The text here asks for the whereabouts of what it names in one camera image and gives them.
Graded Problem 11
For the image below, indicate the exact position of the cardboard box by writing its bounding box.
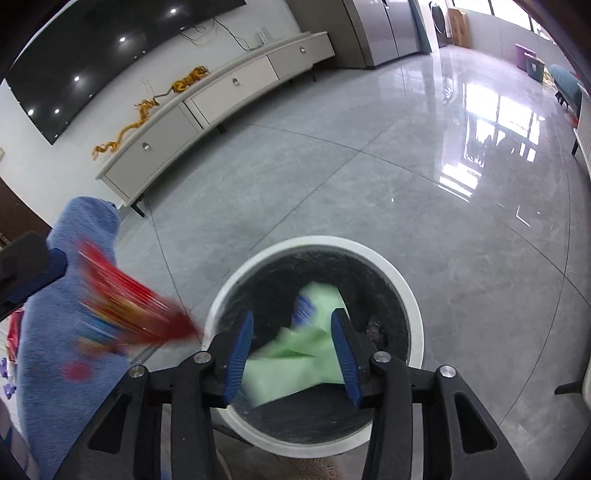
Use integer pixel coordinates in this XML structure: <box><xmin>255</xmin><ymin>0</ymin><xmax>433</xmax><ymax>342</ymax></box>
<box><xmin>447</xmin><ymin>7</ymin><xmax>474</xmax><ymax>48</ymax></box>

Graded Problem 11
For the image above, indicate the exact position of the red snack packet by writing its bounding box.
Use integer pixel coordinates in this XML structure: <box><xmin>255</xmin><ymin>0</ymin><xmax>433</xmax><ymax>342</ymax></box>
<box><xmin>62</xmin><ymin>237</ymin><xmax>206</xmax><ymax>384</ymax></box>

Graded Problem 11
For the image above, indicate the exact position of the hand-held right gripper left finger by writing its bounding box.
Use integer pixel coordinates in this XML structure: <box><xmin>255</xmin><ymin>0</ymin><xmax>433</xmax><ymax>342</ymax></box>
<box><xmin>53</xmin><ymin>309</ymin><xmax>256</xmax><ymax>480</ymax></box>

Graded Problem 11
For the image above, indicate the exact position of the white radiator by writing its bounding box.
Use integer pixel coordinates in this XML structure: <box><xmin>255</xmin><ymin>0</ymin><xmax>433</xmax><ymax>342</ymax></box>
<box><xmin>573</xmin><ymin>88</ymin><xmax>591</xmax><ymax>168</ymax></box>

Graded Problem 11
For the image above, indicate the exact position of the black wall television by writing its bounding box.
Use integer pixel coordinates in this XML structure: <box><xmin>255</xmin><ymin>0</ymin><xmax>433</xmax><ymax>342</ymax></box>
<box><xmin>2</xmin><ymin>0</ymin><xmax>247</xmax><ymax>146</ymax></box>

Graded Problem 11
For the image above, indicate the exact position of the black bin liner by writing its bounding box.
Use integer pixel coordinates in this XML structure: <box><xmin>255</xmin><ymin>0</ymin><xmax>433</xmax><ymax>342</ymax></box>
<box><xmin>221</xmin><ymin>251</ymin><xmax>411</xmax><ymax>441</ymax></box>

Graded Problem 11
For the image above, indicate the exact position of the purple plastic bag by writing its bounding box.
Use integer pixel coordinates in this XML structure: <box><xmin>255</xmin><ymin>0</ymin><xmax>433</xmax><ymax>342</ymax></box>
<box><xmin>0</xmin><ymin>355</ymin><xmax>19</xmax><ymax>398</ymax></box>

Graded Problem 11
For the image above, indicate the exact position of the grey tall cabinet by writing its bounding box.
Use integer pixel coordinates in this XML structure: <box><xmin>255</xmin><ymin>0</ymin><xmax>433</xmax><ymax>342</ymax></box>
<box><xmin>342</xmin><ymin>0</ymin><xmax>372</xmax><ymax>71</ymax></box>

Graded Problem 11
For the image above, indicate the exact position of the white round trash bin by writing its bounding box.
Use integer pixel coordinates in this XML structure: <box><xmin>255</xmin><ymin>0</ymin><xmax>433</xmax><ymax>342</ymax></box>
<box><xmin>202</xmin><ymin>235</ymin><xmax>424</xmax><ymax>459</ymax></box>

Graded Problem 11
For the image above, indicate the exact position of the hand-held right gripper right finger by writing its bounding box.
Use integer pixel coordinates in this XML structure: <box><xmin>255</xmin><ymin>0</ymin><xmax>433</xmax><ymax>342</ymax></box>
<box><xmin>330</xmin><ymin>308</ymin><xmax>532</xmax><ymax>480</ymax></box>

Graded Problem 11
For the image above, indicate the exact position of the golden dragon figurine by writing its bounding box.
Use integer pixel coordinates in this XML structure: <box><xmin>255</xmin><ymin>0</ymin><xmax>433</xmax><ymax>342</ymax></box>
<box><xmin>133</xmin><ymin>87</ymin><xmax>176</xmax><ymax>118</ymax></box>
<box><xmin>91</xmin><ymin>115</ymin><xmax>148</xmax><ymax>161</ymax></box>

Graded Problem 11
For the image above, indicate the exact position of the green plastic packet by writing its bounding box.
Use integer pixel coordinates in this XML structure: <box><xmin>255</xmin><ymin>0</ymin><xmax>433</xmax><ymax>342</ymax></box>
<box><xmin>240</xmin><ymin>282</ymin><xmax>352</xmax><ymax>409</ymax></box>

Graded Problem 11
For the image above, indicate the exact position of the white television console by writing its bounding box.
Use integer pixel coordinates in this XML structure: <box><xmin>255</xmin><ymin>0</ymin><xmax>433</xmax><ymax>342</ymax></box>
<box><xmin>95</xmin><ymin>31</ymin><xmax>335</xmax><ymax>217</ymax></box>

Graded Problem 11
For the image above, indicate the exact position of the green storage box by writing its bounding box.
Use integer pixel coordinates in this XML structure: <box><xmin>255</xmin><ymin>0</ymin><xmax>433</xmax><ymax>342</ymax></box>
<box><xmin>525</xmin><ymin>55</ymin><xmax>546</xmax><ymax>84</ymax></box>

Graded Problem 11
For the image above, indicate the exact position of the teal sofa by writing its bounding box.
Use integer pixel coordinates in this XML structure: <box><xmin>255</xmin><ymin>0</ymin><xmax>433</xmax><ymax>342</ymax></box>
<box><xmin>549</xmin><ymin>65</ymin><xmax>585</xmax><ymax>114</ymax></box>

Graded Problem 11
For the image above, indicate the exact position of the television cable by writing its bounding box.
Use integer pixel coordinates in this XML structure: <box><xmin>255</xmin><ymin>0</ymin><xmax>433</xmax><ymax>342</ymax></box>
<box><xmin>180</xmin><ymin>17</ymin><xmax>252</xmax><ymax>52</ymax></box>

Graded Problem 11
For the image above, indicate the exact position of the blue fluffy blanket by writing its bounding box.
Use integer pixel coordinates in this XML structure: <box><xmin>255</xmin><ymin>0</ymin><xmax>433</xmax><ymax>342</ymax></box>
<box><xmin>16</xmin><ymin>196</ymin><xmax>153</xmax><ymax>480</ymax></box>

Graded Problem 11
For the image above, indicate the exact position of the silver refrigerator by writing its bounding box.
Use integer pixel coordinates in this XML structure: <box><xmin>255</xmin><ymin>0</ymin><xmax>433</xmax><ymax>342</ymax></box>
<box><xmin>355</xmin><ymin>0</ymin><xmax>423</xmax><ymax>68</ymax></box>

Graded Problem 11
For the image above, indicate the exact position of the purple storage bin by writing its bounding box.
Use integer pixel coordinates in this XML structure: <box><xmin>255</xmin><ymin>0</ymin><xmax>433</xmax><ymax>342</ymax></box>
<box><xmin>515</xmin><ymin>44</ymin><xmax>543</xmax><ymax>72</ymax></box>

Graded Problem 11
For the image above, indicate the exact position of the brown door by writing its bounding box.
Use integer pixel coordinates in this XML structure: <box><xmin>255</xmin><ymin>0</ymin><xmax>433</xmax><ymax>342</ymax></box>
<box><xmin>0</xmin><ymin>178</ymin><xmax>51</xmax><ymax>245</ymax></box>

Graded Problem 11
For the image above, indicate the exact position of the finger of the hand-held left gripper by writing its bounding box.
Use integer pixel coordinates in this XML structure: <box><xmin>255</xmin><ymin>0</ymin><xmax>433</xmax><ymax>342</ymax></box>
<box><xmin>0</xmin><ymin>231</ymin><xmax>68</xmax><ymax>321</ymax></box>

